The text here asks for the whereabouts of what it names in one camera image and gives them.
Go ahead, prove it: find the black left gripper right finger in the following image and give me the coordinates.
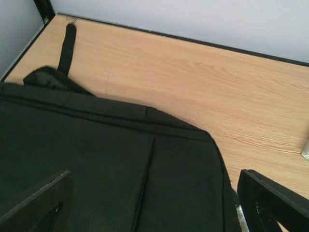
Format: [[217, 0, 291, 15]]
[[237, 170, 309, 232]]

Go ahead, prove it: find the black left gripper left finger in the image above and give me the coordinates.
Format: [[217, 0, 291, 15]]
[[0, 170, 73, 232]]

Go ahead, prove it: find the black student backpack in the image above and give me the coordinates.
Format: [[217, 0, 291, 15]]
[[0, 23, 240, 232]]

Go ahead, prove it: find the black enclosure frame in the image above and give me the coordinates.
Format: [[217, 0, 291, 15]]
[[2, 12, 309, 81]]

